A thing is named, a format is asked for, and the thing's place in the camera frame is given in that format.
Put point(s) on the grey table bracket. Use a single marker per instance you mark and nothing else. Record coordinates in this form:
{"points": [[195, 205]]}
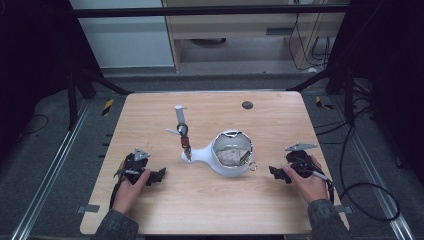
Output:
{"points": [[88, 209], [346, 209]]}

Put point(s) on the metal floor rail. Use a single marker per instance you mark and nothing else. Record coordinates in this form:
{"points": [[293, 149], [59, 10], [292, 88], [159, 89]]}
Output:
{"points": [[50, 170], [373, 173]]}

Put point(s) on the black and yellow tape strip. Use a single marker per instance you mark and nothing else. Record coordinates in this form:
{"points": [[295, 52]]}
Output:
{"points": [[321, 103], [107, 107]]}

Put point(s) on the dark round table grommet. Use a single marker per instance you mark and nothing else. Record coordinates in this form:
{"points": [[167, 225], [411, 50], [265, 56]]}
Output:
{"points": [[247, 105]]}

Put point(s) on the black horizontal bar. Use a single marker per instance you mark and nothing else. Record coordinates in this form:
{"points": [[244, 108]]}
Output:
{"points": [[200, 11]]}

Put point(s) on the person's right hand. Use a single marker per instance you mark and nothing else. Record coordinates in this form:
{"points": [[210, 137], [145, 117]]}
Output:
{"points": [[313, 188]]}

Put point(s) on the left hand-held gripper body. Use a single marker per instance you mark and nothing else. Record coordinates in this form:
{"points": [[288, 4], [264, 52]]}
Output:
{"points": [[135, 170]]}

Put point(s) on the wooden desk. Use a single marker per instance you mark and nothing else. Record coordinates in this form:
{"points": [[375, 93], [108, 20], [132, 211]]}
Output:
{"points": [[233, 30]]}

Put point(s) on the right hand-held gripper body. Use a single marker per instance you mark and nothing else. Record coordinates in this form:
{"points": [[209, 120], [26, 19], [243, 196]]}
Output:
{"points": [[301, 163]]}

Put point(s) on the white key holder with bowl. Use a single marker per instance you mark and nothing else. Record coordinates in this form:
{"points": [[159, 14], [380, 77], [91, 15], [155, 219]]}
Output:
{"points": [[203, 156]]}

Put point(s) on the white quilted key pouch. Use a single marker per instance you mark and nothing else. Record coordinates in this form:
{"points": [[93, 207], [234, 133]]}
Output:
{"points": [[230, 156]]}

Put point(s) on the dark curtain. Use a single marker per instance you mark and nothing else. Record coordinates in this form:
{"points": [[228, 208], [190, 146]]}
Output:
{"points": [[33, 66], [393, 66]]}

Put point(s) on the person's left hand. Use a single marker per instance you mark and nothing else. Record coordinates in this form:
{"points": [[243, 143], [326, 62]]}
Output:
{"points": [[126, 196]]}

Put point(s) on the black metal stand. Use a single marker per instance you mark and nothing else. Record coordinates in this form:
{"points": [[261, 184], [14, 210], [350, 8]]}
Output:
{"points": [[71, 100], [349, 100]]}

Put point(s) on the white cabinet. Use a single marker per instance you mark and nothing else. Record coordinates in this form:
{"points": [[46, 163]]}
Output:
{"points": [[126, 43]]}

